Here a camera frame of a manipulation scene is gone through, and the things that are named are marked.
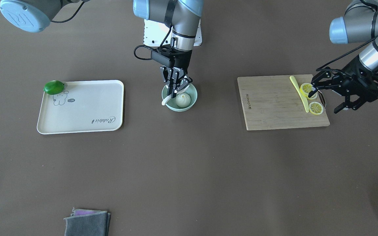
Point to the folded grey cloth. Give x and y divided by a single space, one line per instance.
85 222

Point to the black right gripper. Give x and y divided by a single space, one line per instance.
184 60

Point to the light green bowl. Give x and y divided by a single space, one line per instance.
191 90

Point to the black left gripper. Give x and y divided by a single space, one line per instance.
355 71

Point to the lemon slice upper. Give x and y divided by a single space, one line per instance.
305 89

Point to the white ceramic spoon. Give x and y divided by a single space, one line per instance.
168 98

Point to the yellow plastic knife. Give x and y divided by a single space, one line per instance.
302 97

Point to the lemon slice lower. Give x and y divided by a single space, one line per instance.
316 108

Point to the bamboo cutting board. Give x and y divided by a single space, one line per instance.
272 102

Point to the lemon slice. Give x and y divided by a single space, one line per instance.
305 89
316 108

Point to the cream rabbit tray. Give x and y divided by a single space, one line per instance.
86 106

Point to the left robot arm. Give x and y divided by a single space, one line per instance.
359 24

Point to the white steamed bun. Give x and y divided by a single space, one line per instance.
183 100

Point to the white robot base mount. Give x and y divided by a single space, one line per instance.
154 33

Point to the green lime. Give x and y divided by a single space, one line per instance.
53 87

